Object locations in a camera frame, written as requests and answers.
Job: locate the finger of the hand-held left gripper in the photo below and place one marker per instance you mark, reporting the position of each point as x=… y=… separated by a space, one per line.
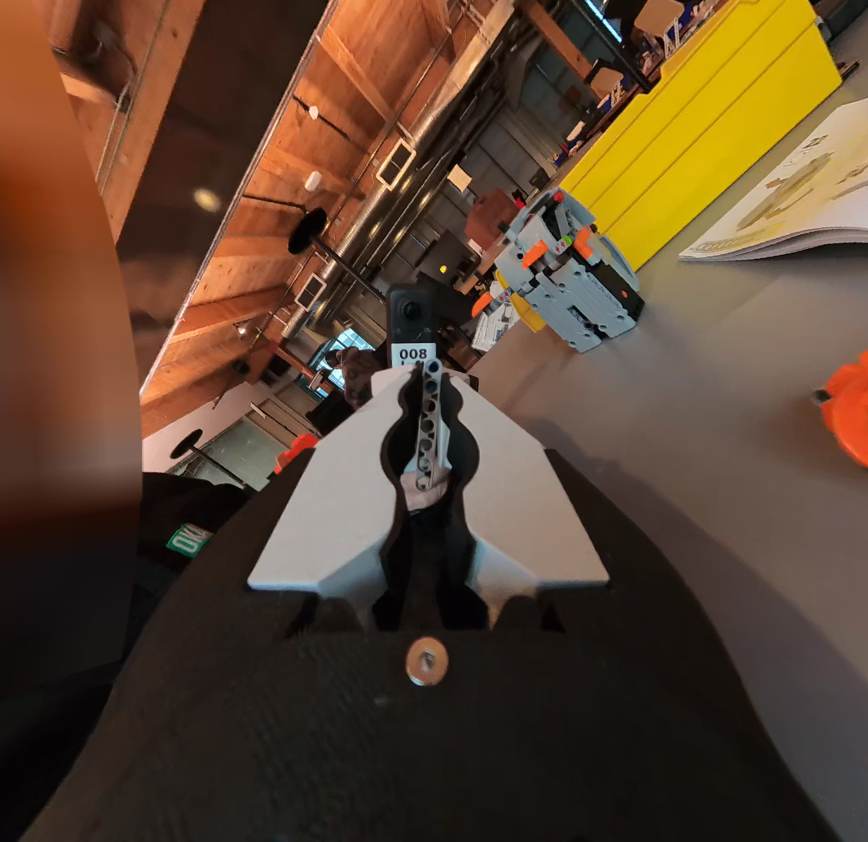
x=386 y=379
x=471 y=384

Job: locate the grey block robot model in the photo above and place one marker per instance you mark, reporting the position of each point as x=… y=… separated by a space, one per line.
x=576 y=292

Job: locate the open white instruction booklet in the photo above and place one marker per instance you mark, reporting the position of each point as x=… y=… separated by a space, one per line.
x=800 y=197

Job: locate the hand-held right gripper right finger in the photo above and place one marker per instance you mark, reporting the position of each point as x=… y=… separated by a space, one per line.
x=529 y=516

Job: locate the orange traffic cone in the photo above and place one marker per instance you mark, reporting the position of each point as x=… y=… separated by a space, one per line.
x=295 y=452

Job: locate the orange wheel beam assembly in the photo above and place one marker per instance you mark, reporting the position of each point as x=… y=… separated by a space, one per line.
x=847 y=408

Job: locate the yellow plastic bin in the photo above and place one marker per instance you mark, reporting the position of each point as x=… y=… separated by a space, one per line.
x=712 y=109

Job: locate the white printed leaflet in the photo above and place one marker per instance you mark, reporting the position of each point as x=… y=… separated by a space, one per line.
x=492 y=320

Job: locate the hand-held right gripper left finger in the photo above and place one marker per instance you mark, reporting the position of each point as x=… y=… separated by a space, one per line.
x=325 y=516

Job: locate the black pole stand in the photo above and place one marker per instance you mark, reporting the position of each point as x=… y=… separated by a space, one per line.
x=186 y=443
x=305 y=231

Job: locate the grey holed beam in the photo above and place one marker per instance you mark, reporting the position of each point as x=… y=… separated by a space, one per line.
x=428 y=435

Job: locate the silver air duct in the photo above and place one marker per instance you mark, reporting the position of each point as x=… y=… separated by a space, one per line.
x=434 y=109

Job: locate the black monitor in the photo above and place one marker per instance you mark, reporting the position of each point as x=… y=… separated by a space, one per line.
x=437 y=255

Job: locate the brown paper bag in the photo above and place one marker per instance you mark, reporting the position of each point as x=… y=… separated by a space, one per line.
x=492 y=218

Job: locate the white air vent grille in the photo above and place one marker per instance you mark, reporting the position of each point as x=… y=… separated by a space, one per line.
x=310 y=291
x=394 y=162

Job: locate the white paper sign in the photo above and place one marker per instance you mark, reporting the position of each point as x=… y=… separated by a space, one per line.
x=460 y=178

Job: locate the grey desk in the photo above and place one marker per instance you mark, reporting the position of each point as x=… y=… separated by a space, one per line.
x=712 y=414

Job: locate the person's left hand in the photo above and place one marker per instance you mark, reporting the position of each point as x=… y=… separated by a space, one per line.
x=424 y=493

